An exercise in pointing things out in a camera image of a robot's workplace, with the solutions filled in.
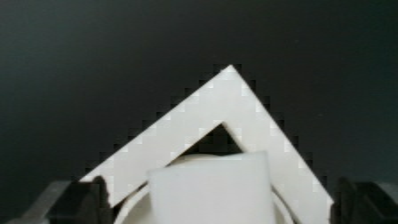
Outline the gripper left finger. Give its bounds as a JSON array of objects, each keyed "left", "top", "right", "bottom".
[{"left": 10, "top": 176, "right": 113, "bottom": 224}]

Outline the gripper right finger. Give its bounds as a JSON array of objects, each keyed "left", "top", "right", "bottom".
[{"left": 330, "top": 178, "right": 398, "bottom": 224}]

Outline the white U-shaped fence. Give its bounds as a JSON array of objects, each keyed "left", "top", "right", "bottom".
[{"left": 81, "top": 68, "right": 332, "bottom": 224}]

